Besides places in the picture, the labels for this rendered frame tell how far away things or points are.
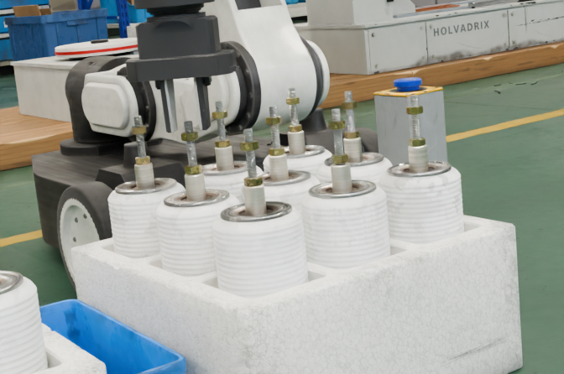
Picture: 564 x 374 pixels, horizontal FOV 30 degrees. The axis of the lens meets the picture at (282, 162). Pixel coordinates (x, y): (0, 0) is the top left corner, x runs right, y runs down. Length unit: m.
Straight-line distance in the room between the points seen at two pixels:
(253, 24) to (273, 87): 0.11
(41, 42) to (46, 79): 2.26
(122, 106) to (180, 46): 0.75
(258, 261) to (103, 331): 0.27
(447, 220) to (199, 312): 0.32
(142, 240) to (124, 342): 0.13
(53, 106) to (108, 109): 1.55
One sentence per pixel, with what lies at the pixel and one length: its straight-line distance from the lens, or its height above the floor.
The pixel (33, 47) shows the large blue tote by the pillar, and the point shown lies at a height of 0.20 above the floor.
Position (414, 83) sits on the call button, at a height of 0.33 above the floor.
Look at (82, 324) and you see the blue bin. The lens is 1.31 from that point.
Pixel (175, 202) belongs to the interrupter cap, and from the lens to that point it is 1.17.
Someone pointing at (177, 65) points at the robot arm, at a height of 0.41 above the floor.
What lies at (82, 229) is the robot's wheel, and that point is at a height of 0.13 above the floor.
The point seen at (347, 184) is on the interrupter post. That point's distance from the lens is 1.14.
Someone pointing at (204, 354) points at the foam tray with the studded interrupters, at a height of 0.12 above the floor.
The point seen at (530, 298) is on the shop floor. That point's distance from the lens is 1.55.
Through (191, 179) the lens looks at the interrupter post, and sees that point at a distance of 1.17.
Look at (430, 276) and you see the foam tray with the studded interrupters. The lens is 1.16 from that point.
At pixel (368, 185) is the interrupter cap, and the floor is 0.25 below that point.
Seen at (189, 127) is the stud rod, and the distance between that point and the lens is 1.16.
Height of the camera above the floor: 0.50
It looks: 11 degrees down
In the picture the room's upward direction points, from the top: 5 degrees counter-clockwise
